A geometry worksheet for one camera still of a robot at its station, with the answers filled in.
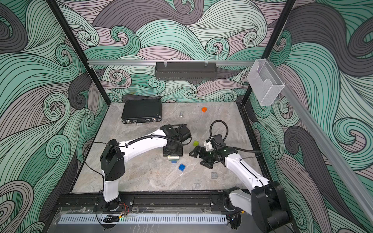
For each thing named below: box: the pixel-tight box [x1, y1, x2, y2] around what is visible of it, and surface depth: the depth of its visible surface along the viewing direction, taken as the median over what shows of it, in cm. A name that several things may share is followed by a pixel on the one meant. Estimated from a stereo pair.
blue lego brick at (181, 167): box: [178, 163, 187, 172], surface depth 87 cm
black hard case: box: [120, 98, 162, 124], surface depth 113 cm
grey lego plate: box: [210, 171, 218, 179], surface depth 83 cm
